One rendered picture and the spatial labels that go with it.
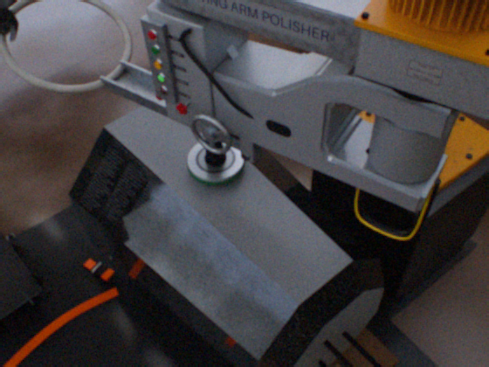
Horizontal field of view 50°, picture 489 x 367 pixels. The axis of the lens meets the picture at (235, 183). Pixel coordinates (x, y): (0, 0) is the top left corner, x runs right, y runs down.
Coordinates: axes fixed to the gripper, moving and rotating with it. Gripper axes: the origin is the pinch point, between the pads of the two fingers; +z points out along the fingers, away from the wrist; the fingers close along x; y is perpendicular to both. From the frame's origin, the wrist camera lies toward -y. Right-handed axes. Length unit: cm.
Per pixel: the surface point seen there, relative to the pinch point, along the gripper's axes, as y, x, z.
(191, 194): 50, 79, 2
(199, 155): 35, 80, -2
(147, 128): 17, 59, 16
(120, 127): 17, 49, 20
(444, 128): 67, 121, -88
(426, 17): 58, 104, -108
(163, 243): 66, 73, 15
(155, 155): 32, 65, 11
